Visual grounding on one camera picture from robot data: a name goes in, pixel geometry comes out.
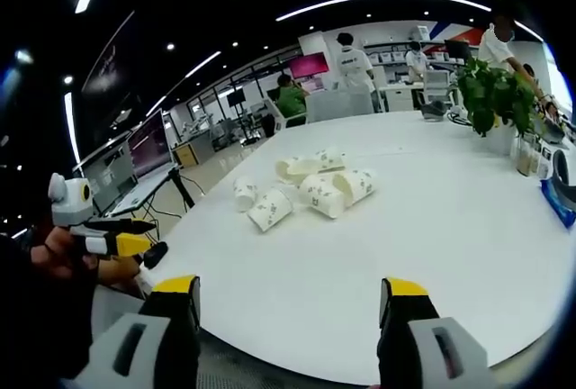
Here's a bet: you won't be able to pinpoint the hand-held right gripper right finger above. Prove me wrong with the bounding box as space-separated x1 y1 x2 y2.
376 276 497 389

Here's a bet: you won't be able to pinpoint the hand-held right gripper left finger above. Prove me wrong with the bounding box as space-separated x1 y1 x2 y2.
58 274 203 389

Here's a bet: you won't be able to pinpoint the pile of printed paper cups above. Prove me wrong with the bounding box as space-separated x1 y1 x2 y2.
232 147 376 233

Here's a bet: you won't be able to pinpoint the person's left hand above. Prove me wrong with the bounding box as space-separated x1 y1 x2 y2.
30 225 141 290

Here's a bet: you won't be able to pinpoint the small black oval device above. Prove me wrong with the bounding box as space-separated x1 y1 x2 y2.
142 240 169 269

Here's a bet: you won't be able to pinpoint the white table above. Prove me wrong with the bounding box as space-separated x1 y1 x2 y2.
139 109 576 373

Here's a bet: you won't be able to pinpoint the black tripod stand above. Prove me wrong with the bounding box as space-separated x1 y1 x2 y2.
167 167 196 215

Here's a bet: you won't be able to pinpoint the yellow-edged grey cabinet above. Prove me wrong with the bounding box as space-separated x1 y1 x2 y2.
172 140 200 168

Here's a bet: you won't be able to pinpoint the blue packet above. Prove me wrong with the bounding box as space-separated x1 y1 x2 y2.
538 176 576 230

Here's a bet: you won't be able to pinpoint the clear glass jars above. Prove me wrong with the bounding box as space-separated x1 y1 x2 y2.
509 133 554 177

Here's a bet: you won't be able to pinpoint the grey device on table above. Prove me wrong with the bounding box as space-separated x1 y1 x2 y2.
419 99 447 122

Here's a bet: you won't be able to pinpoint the black and white round device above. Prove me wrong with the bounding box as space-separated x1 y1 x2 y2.
550 149 576 211

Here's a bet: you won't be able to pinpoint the white chair back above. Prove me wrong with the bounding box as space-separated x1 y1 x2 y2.
304 88 375 125

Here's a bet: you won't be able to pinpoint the white office chair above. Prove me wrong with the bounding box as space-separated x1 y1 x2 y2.
423 68 453 105

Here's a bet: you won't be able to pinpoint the green potted plant white pot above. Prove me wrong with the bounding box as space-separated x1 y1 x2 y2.
454 57 537 156

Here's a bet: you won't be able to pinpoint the black monitor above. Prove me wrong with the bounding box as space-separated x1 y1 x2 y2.
444 39 474 66

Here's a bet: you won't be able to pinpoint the pink wall screen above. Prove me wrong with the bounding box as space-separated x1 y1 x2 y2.
287 51 329 80

